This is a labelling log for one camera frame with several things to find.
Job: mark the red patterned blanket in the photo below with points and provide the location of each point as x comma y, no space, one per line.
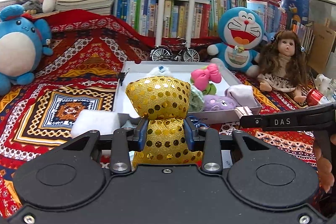
58,179

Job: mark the pale pink soft cloth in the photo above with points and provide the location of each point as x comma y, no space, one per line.
242,94

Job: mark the red shiny cup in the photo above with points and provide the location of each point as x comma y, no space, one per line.
315,97

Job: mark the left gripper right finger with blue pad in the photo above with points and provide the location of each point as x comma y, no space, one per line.
207,141

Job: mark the blue printed carton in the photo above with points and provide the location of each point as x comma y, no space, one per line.
298,8

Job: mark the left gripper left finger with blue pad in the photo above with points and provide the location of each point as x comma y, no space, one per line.
124,140

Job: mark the Doraemon blue plush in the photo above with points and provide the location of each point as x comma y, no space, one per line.
241,31

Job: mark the green striped fabric toy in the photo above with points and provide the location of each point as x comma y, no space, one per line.
196,100

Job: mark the small pink striped box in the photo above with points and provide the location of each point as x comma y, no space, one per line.
242,111

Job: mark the gold sequin plush toy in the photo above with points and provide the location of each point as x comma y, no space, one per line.
164,101

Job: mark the round blue mouse plush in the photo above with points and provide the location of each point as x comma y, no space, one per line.
24,40

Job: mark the row of upright books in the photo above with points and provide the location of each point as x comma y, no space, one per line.
141,15

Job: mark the miniature metal bicycle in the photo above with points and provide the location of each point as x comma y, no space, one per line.
185,54

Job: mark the grey plush toy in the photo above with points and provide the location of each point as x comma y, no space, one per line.
31,6

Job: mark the green plush with pink bow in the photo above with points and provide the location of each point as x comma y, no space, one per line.
205,79

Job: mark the white fluffy plush toy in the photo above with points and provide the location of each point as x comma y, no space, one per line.
160,71

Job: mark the purple plush toy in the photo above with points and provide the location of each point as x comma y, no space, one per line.
218,103

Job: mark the brown haired doll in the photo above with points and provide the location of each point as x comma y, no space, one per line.
283,66

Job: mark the black binder clip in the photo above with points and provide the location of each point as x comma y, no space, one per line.
121,76

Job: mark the white foam block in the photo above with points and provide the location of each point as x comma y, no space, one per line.
103,121

